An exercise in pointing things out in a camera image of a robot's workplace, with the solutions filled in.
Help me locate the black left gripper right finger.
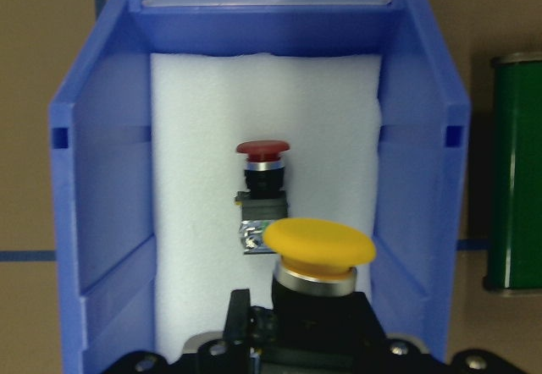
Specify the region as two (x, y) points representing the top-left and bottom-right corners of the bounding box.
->
(353, 292), (387, 340)

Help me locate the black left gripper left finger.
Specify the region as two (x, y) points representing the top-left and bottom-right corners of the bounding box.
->
(223, 289), (252, 344)

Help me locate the yellow push button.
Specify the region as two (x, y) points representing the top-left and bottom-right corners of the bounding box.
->
(260, 217), (384, 373)

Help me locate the red push button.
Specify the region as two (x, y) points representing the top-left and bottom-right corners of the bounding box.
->
(235, 140), (290, 255)

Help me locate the green conveyor belt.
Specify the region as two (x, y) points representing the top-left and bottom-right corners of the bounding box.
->
(484, 52), (541, 296)

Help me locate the white foam pad left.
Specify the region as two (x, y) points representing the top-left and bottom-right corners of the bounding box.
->
(150, 53), (381, 360)

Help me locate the blue bin left side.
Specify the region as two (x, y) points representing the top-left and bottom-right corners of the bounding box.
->
(47, 0), (472, 374)

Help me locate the brown paper table cover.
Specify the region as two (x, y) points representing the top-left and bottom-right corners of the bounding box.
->
(1, 0), (541, 373)

